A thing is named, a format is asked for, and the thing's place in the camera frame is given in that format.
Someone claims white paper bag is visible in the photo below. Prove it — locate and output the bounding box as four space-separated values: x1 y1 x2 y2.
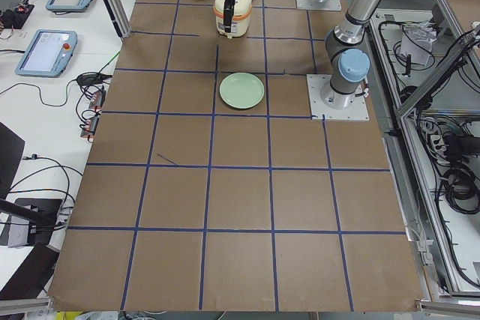
399 21 437 67

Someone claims green plate near arm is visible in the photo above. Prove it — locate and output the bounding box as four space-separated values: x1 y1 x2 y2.
219 73 265 109

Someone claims lower teach pendant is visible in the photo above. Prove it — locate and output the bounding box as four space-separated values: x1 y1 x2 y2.
15 29 78 78

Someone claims white rice cooker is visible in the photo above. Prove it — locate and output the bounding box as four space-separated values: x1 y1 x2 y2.
214 0 253 38

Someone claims black camera stand base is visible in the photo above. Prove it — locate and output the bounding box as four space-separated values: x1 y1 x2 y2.
1 198 62 248

